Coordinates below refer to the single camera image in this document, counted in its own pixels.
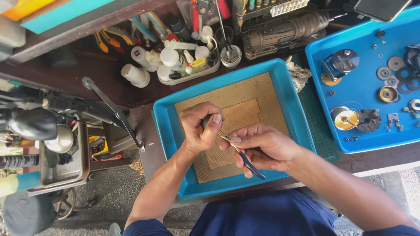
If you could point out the person's left hand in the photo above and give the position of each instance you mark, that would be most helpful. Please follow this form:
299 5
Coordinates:
197 131

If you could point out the person's right hand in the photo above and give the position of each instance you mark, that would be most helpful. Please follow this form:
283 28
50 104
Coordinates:
272 147

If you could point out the small black knob part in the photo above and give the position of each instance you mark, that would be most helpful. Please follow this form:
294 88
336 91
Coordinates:
206 120

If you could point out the blue plastic work tray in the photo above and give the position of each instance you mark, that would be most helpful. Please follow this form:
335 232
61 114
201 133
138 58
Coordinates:
170 137

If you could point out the small brown mesh mat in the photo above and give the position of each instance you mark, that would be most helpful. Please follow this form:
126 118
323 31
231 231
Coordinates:
241 113

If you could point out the large brown mesh mat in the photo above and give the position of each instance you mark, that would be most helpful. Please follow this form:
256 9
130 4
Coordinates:
236 88

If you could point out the clear tray of bottles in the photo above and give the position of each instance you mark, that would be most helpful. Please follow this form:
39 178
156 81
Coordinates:
187 64

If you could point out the person's blue trousers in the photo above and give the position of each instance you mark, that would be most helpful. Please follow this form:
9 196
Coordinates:
262 216

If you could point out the crumpled dirty rag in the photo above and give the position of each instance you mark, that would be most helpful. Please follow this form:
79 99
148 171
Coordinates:
298 75

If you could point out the gold reel spool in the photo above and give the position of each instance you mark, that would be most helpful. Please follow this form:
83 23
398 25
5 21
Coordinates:
344 118

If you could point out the small metal screws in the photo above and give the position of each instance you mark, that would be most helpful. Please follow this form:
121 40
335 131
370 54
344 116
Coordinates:
351 139

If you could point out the round tin with brush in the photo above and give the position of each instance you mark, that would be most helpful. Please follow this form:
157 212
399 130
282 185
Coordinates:
230 57

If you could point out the wide white plastic bottle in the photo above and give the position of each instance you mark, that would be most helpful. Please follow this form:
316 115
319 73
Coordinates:
136 76

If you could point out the tall white plastic bottle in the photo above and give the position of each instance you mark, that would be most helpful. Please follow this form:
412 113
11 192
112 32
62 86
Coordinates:
142 58

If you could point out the clear glass cup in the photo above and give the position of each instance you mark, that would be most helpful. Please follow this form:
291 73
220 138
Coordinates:
220 37

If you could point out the black round gear plate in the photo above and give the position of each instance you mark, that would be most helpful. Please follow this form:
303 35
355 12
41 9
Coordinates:
369 120

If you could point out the blue plastic parts tray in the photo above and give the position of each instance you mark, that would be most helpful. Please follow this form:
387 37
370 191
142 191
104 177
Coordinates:
357 91

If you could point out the black bottle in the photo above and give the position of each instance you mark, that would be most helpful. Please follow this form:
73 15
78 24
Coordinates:
179 28

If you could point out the blue fishing reel body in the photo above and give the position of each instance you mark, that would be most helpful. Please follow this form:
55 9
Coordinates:
343 62

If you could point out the rotary tool in case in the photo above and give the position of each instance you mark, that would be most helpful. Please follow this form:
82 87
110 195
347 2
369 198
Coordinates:
285 32

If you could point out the clear box of red tools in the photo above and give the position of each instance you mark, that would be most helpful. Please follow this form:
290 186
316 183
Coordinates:
197 14

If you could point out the yellow black tool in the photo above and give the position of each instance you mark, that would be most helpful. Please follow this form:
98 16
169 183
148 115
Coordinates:
111 40

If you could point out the gold drive gear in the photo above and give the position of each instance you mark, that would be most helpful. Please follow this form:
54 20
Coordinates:
387 94

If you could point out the person's shoe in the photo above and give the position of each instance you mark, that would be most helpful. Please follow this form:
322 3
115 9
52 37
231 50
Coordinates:
114 230

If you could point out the metal bowl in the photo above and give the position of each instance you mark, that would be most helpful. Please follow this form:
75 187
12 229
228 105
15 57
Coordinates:
60 139

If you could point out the metal cart with tools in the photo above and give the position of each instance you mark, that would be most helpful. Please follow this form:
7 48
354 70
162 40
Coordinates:
65 170

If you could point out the screwdriver bit set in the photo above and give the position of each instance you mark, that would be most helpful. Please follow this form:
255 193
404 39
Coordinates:
272 6

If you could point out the group of flat washers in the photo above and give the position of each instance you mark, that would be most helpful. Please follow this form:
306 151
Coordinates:
395 64

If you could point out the small black cap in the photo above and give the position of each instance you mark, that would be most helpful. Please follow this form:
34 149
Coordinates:
380 33

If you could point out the black reel side part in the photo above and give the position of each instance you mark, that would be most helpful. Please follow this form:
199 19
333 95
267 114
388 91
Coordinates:
412 57

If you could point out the teal board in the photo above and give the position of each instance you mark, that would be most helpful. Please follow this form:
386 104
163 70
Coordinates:
65 13

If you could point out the black phone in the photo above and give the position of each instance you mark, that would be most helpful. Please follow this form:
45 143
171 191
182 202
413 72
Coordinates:
382 9

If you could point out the black round stool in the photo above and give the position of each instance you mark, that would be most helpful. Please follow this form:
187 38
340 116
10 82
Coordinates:
28 214

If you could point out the small metal bracket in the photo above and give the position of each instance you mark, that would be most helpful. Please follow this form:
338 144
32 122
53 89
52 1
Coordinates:
393 118

